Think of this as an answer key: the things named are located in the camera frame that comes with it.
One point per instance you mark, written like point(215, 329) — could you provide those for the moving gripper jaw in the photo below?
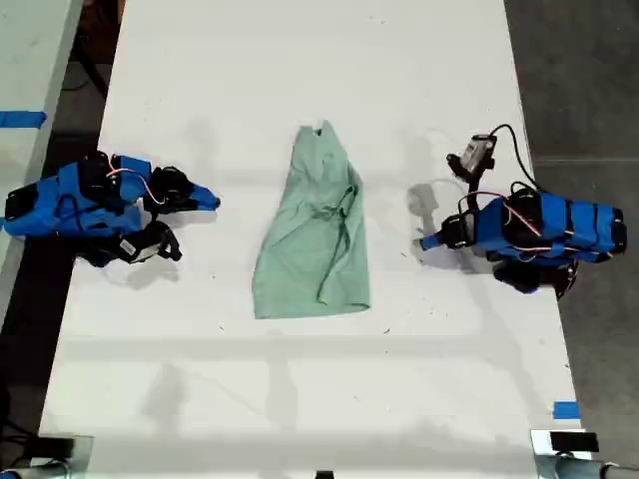
point(435, 236)
point(205, 205)

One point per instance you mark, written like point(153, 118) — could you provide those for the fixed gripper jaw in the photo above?
point(430, 244)
point(205, 193)

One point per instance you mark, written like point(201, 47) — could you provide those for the pale green T-shirt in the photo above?
point(314, 234)

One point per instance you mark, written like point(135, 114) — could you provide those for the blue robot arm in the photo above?
point(45, 209)
point(564, 227)

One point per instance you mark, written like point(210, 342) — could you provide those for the long blue tape strip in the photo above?
point(22, 120)

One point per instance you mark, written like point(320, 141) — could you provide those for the white side table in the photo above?
point(30, 60)

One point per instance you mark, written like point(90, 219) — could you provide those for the short blue tape strip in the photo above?
point(566, 410)

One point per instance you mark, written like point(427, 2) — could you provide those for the small black box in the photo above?
point(56, 447)
point(574, 441)

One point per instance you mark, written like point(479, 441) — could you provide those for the metal table clamp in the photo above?
point(541, 459)
point(82, 456)

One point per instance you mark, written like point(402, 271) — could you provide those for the small black edge block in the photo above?
point(324, 474)

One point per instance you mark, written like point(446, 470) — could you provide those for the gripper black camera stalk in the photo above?
point(156, 219)
point(475, 184)

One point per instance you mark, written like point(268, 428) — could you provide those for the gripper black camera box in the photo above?
point(145, 247)
point(474, 152)

